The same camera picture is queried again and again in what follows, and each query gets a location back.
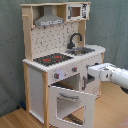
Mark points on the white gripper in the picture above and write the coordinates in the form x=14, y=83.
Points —
x=102, y=71

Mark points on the small metal pot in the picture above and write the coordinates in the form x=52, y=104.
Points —
x=80, y=51

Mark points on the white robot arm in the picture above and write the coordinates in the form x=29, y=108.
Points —
x=120, y=77

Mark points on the wooden toy kitchen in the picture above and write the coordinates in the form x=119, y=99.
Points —
x=46, y=40

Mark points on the white cabinet door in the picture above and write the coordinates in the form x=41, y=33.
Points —
x=90, y=84

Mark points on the right red stove knob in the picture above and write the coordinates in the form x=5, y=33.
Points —
x=74, y=69

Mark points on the red stove knob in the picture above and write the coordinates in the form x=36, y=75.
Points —
x=74, y=69
x=56, y=75

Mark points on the white oven door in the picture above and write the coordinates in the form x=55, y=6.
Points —
x=63, y=102

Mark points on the grey toy sink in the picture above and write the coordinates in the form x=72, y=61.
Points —
x=69, y=51

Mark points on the left red stove knob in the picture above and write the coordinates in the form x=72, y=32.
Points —
x=56, y=75

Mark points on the black toy stovetop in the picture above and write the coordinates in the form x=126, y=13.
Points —
x=52, y=59

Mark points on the toy microwave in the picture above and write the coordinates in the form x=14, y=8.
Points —
x=77, y=11

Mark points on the grey range hood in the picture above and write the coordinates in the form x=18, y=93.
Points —
x=48, y=18

